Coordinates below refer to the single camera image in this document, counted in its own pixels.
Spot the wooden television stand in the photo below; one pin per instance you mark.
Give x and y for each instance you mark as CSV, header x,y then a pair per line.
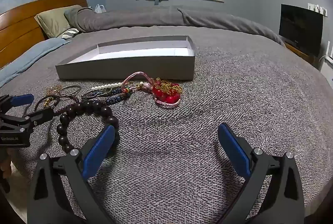
x,y
299,53

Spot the person's left hand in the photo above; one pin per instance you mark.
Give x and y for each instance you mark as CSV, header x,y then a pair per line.
x,y
4,164

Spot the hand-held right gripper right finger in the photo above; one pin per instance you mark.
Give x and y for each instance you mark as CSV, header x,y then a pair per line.
x,y
234,152

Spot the black television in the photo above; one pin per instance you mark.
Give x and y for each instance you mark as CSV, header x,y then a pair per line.
x,y
300,28

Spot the grey knitted bedspread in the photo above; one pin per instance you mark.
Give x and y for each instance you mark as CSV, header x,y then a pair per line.
x,y
234,88

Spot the striped pillow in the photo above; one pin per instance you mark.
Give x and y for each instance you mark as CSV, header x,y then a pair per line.
x,y
69,33

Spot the white router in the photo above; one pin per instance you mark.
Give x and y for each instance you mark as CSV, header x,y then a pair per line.
x,y
327,67

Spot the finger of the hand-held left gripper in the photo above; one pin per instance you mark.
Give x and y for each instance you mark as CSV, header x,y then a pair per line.
x,y
22,100
39,116

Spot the wooden headboard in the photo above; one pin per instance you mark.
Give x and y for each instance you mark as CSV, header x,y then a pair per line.
x,y
20,23

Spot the red charm ornament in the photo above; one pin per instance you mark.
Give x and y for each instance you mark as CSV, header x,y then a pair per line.
x,y
166,97

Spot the blue blanket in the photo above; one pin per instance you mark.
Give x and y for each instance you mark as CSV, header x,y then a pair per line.
x,y
28,57

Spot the grey duvet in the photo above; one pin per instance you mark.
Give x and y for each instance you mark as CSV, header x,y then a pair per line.
x,y
156,18

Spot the white plastic bag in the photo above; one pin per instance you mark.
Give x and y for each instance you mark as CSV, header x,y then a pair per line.
x,y
100,9

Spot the olive pillow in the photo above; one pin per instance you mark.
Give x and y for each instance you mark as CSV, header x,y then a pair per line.
x,y
53,19

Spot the white shallow tray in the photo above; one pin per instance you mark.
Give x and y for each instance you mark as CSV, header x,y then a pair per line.
x,y
130,67

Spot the white wall sockets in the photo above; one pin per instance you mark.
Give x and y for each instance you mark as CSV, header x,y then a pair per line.
x,y
317,9

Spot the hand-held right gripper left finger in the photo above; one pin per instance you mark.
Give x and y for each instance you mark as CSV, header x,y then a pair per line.
x,y
100,152

